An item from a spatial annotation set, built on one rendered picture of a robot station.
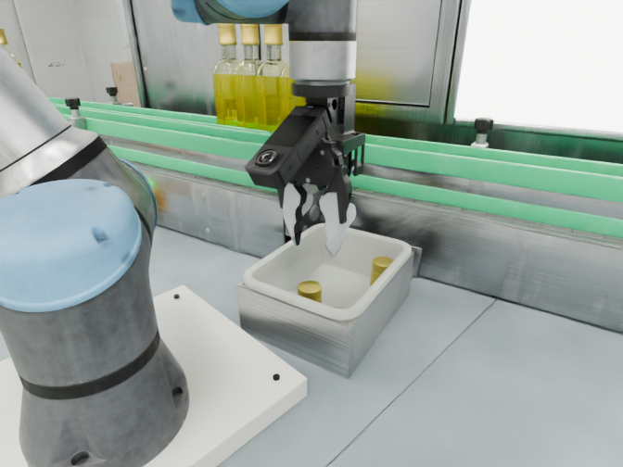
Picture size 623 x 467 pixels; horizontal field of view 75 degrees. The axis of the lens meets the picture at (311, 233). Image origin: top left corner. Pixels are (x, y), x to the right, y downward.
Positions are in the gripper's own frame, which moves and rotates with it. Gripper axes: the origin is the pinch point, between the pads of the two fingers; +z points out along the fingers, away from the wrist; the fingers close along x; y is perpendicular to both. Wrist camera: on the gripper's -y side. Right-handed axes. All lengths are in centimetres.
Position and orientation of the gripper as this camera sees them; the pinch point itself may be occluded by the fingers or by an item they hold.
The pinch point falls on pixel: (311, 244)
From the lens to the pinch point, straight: 53.7
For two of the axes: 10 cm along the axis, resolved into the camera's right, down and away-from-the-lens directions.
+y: 5.5, -3.6, 7.6
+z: 0.0, 9.1, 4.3
